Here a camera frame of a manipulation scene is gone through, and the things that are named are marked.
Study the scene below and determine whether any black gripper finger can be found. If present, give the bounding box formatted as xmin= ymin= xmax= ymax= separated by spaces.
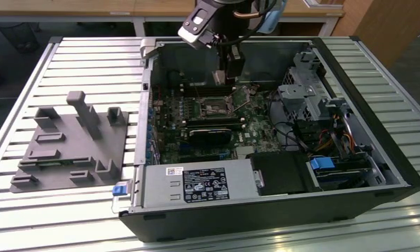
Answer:
xmin=216 ymin=39 xmax=230 ymax=72
xmin=227 ymin=45 xmax=246 ymax=80

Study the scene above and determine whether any CPU socket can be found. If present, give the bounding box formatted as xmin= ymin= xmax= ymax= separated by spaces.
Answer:
xmin=198 ymin=96 xmax=239 ymax=118

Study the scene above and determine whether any pale blue teach pendant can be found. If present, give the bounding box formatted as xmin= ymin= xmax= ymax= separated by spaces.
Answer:
xmin=258 ymin=0 xmax=288 ymax=35

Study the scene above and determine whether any silver perforated drive cage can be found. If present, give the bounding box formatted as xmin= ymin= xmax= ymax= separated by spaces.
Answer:
xmin=278 ymin=51 xmax=339 ymax=124

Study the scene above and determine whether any green motherboard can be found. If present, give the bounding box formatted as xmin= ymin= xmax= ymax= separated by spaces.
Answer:
xmin=147 ymin=83 xmax=286 ymax=165

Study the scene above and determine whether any black graphics card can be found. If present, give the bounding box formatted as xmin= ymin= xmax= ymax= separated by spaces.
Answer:
xmin=188 ymin=127 xmax=235 ymax=147

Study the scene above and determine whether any silver finned heat sink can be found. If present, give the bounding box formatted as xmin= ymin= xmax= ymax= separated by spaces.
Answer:
xmin=236 ymin=146 xmax=264 ymax=159

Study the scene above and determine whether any black plastic shroud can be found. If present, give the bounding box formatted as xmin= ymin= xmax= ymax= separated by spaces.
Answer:
xmin=250 ymin=152 xmax=319 ymax=196

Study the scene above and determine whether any blue disk carrier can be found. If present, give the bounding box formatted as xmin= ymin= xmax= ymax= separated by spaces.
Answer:
xmin=311 ymin=156 xmax=336 ymax=172

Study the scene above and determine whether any wooden cabinet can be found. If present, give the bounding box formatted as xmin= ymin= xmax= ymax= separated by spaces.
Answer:
xmin=331 ymin=0 xmax=420 ymax=69

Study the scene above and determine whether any black rating label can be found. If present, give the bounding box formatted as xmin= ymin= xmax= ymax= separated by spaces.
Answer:
xmin=182 ymin=167 xmax=230 ymax=204

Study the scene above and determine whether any silver power supply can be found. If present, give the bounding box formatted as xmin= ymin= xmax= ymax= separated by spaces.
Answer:
xmin=139 ymin=159 xmax=260 ymax=211

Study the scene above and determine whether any grey parts rack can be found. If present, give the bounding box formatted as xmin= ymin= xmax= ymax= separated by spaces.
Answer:
xmin=8 ymin=90 xmax=131 ymax=194

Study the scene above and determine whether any dark round bin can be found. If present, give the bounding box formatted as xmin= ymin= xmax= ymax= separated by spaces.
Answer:
xmin=0 ymin=22 xmax=43 ymax=55

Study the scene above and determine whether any black silver PC case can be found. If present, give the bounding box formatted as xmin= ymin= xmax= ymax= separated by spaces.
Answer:
xmin=118 ymin=35 xmax=420 ymax=244

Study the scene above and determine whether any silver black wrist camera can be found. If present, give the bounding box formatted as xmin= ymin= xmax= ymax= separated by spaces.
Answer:
xmin=178 ymin=0 xmax=219 ymax=50

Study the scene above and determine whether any yellow wire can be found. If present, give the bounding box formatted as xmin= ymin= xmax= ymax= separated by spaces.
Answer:
xmin=315 ymin=131 xmax=338 ymax=153

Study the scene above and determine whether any wooden desk white frame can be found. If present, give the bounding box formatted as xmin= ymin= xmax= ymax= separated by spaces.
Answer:
xmin=0 ymin=0 xmax=346 ymax=37

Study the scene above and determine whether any orange wire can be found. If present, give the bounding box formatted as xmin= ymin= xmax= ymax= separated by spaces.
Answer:
xmin=343 ymin=130 xmax=356 ymax=155

